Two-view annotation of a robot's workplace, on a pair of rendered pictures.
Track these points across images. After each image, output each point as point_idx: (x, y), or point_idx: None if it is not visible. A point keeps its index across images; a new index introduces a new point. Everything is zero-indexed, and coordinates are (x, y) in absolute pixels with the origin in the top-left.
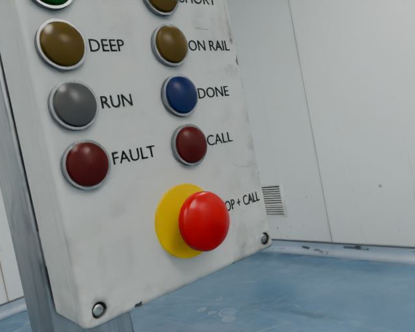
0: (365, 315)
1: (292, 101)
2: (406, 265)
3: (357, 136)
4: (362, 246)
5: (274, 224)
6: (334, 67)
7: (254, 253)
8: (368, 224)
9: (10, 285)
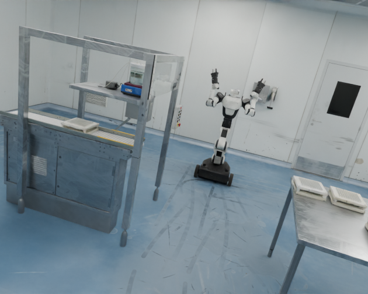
0: None
1: (122, 65)
2: (146, 132)
3: None
4: (132, 124)
5: (99, 108)
6: (143, 61)
7: (87, 118)
8: None
9: None
